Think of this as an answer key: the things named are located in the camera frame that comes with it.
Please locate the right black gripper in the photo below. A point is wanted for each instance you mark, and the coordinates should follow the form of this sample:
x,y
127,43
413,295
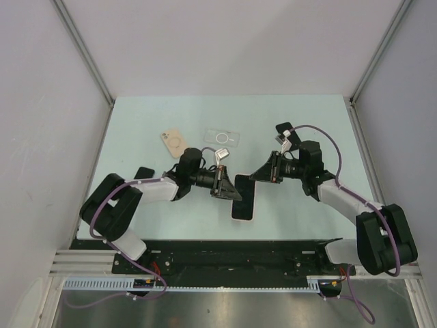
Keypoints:
x,y
270,171

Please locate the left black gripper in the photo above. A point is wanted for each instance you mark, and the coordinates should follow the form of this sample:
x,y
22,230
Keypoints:
x,y
221,186

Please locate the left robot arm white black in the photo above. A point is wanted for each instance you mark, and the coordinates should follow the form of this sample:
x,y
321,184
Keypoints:
x,y
110,208

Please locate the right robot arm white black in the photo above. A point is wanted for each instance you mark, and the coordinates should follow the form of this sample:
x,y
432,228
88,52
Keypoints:
x,y
383,241

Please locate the black phone far right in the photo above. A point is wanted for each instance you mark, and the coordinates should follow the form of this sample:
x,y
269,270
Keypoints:
x,y
294,138

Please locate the clear magsafe phone case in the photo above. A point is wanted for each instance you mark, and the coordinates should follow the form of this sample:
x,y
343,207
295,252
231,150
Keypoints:
x,y
221,137

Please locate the beige magsafe phone case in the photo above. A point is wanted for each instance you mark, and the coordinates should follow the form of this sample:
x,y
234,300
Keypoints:
x,y
174,142

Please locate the black phone near left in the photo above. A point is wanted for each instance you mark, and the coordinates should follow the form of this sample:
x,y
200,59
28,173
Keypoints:
x,y
144,173

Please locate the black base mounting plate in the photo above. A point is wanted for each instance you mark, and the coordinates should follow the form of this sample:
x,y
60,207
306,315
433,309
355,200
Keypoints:
x,y
239,262

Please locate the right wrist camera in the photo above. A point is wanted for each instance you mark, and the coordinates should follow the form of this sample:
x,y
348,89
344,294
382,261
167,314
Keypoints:
x,y
283,139

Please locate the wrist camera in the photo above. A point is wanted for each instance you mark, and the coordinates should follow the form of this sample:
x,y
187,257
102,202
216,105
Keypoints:
x,y
221,154
283,139

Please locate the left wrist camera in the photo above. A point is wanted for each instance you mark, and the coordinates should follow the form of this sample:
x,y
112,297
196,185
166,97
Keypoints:
x,y
221,154

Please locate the white slotted cable duct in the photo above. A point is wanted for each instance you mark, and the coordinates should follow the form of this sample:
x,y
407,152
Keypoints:
x,y
130,284

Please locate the left aluminium corner post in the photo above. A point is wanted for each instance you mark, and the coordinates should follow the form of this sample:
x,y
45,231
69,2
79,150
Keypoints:
x,y
83,50

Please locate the aluminium corner post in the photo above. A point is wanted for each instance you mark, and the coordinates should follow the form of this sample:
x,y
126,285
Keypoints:
x,y
83,50
382,47

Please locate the right aluminium corner post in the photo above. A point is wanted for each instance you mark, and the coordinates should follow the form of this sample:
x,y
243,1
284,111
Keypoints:
x,y
382,47

